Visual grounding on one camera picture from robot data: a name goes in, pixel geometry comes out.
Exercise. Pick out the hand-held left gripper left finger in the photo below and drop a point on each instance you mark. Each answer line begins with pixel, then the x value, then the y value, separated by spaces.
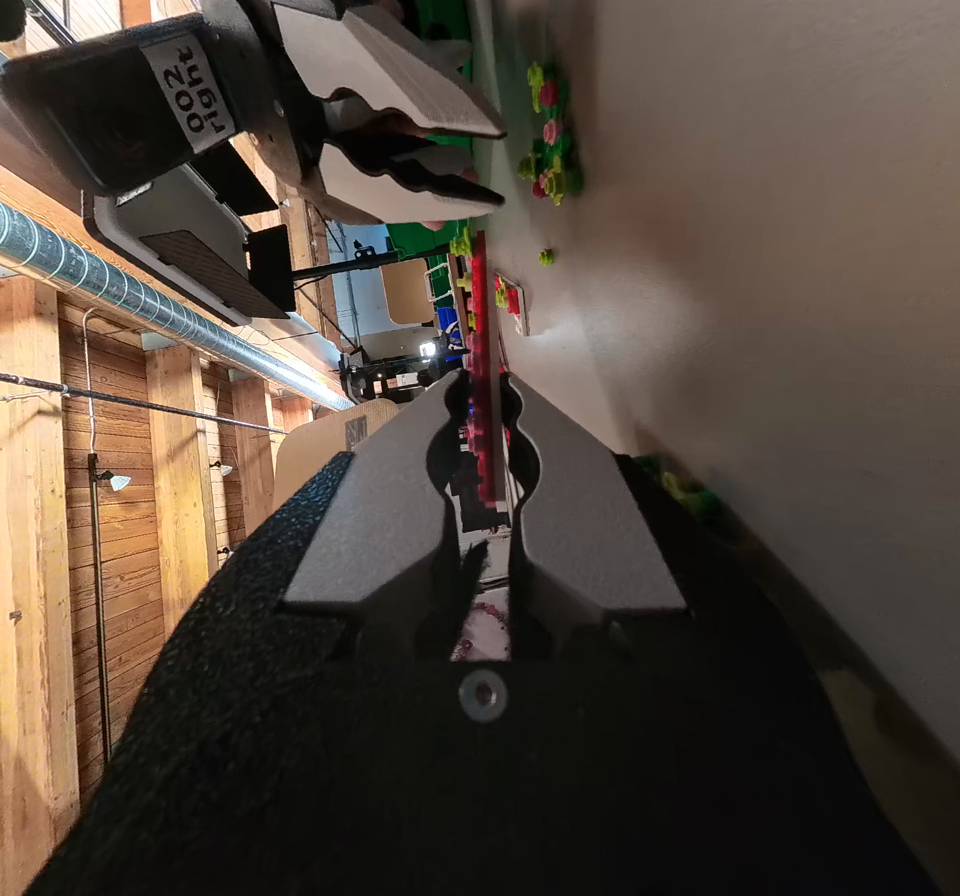
pixel 360 536

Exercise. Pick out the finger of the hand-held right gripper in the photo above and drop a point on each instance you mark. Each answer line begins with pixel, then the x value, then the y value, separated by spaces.
pixel 390 195
pixel 390 71

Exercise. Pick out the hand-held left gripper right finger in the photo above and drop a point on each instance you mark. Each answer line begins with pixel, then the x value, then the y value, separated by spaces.
pixel 592 536

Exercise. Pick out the red lego heart half flowered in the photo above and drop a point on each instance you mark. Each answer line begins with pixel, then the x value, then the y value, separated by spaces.
pixel 480 311

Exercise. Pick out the red lego heart half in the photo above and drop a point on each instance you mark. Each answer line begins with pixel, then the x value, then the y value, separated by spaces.
pixel 512 302

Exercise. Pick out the cluster of lego flower pieces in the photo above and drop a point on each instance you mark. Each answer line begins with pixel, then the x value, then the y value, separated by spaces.
pixel 551 133

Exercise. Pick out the person's right hand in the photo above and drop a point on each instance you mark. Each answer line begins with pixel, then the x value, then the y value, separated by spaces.
pixel 442 224

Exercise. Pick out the black stand pole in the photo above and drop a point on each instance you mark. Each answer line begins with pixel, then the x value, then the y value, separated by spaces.
pixel 341 266

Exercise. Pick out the beige plywood chair back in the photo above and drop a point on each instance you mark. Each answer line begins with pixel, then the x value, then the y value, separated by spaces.
pixel 405 292

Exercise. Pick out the small green parts bin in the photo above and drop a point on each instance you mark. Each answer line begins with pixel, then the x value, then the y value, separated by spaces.
pixel 439 281

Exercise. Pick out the grey ceiling heater unit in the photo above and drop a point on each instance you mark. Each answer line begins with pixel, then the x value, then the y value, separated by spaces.
pixel 172 221

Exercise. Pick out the blue plastic bin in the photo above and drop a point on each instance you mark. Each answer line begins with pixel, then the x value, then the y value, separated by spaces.
pixel 448 320

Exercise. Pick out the black flat panel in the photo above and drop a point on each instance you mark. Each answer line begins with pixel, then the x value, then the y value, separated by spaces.
pixel 270 266
pixel 232 184

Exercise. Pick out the black vertical pipe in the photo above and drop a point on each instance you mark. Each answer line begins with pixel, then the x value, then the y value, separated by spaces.
pixel 101 611

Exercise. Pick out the black camera rig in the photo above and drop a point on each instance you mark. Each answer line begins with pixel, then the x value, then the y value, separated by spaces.
pixel 367 382

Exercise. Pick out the silver spiral duct pipe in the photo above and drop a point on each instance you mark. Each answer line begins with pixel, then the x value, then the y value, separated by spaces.
pixel 112 285

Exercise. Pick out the black ceiling rail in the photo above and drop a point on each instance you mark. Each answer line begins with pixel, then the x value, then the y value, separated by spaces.
pixel 150 406

